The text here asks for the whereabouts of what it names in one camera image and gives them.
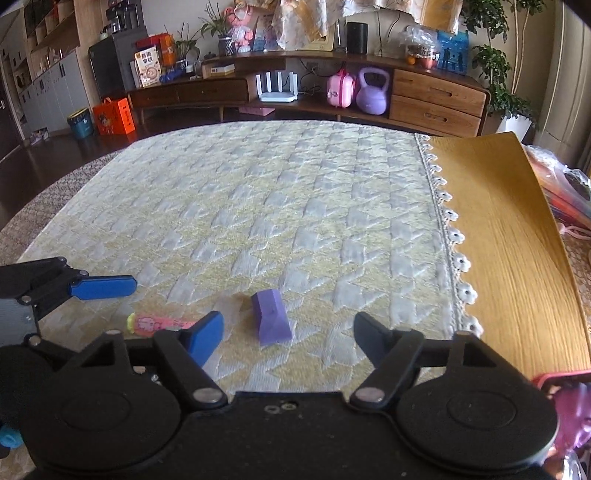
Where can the red storage box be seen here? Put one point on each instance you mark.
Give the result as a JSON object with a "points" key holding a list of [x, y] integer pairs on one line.
{"points": [[550, 383]]}

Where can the black cylindrical speaker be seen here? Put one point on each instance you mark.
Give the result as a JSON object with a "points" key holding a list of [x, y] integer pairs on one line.
{"points": [[357, 38]]}

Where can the blue gloved right hand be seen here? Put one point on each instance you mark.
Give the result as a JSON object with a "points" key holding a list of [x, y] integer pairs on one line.
{"points": [[10, 438]]}

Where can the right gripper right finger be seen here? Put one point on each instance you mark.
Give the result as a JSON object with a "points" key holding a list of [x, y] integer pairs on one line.
{"points": [[394, 355]]}

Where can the purple kettlebell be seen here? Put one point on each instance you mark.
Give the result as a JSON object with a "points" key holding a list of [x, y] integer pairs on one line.
{"points": [[371, 99]]}

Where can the pink sausage snack tube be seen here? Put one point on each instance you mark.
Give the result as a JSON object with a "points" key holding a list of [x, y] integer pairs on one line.
{"points": [[147, 325]]}

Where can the orange gift bag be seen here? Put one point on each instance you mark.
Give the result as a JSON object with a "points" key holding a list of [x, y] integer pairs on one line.
{"points": [[113, 117]]}

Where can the pink toy suitcase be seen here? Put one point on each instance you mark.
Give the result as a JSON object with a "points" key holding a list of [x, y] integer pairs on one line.
{"points": [[341, 89]]}

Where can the cream quilted tablecloth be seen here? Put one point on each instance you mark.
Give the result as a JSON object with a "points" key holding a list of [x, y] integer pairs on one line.
{"points": [[340, 218]]}

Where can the pink spiky toy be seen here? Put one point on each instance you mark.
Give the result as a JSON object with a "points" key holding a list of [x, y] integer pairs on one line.
{"points": [[572, 404]]}

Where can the white wifi router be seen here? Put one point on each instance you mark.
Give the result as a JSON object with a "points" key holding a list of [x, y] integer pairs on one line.
{"points": [[277, 88]]}

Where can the clear fruit container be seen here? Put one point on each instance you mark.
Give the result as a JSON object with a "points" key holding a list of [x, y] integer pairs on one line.
{"points": [[422, 47]]}

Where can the purple prism block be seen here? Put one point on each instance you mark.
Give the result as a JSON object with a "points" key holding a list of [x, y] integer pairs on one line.
{"points": [[273, 326]]}

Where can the potted green tree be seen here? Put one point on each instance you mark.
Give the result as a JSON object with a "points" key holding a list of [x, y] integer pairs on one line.
{"points": [[502, 76]]}

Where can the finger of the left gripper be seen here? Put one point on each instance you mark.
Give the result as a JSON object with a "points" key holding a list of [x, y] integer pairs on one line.
{"points": [[103, 287]]}

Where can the wooden tv cabinet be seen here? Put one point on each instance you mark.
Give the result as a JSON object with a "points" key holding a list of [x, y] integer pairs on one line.
{"points": [[417, 99]]}

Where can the blue gift bag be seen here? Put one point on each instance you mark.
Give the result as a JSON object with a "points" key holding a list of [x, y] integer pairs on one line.
{"points": [[454, 52]]}

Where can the pink plush doll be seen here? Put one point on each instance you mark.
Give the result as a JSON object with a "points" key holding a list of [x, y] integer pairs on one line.
{"points": [[238, 17]]}

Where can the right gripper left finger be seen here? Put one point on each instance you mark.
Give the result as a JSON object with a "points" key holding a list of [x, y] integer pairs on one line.
{"points": [[180, 357]]}

